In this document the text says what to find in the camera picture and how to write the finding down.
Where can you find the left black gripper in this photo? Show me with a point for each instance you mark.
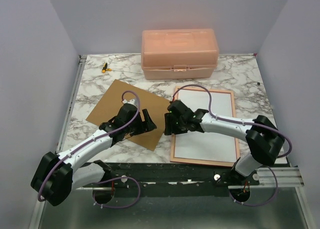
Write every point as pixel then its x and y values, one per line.
pixel 146 126

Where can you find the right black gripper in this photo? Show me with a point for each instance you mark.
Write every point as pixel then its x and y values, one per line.
pixel 169 126

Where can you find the pink wooden picture frame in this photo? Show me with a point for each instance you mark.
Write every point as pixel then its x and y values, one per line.
pixel 232 109

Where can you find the brown cardboard backing board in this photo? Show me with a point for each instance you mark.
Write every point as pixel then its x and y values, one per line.
pixel 111 102

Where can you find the landscape photo print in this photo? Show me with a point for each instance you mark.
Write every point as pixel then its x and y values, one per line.
pixel 215 139

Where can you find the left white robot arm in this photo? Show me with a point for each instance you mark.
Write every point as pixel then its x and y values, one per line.
pixel 53 178

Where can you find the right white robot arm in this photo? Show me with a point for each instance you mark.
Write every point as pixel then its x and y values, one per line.
pixel 262 137

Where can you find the pink translucent plastic toolbox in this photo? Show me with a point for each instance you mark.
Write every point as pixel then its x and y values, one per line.
pixel 171 54

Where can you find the yellow black screwdriver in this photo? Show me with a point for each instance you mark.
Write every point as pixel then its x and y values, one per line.
pixel 105 69

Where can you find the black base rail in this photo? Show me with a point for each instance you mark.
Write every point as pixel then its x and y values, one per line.
pixel 159 179

